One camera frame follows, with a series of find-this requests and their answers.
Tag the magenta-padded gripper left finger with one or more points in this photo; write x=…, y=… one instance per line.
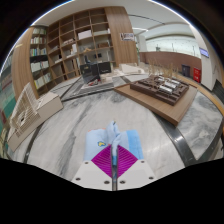
x=93, y=175

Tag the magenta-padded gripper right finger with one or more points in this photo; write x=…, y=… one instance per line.
x=135, y=173

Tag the light blue printed towel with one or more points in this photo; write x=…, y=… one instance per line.
x=95, y=141

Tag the dark brown model on wooden board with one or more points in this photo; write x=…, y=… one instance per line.
x=160, y=93

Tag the large white architectural model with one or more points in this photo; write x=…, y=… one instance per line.
x=30, y=113

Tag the black box architectural model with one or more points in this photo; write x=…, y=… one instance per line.
x=95, y=71

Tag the small white architectural model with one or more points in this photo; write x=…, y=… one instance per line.
x=132, y=69

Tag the dark bookshelf with books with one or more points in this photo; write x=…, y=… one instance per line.
x=40, y=63

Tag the wooden shelf unit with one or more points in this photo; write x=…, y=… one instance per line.
x=83, y=36

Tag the book wall with teal books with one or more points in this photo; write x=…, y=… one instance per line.
x=6, y=100

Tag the red wall cabinet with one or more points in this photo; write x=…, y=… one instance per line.
x=197, y=75

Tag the white wall sign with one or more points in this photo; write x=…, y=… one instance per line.
x=127, y=36

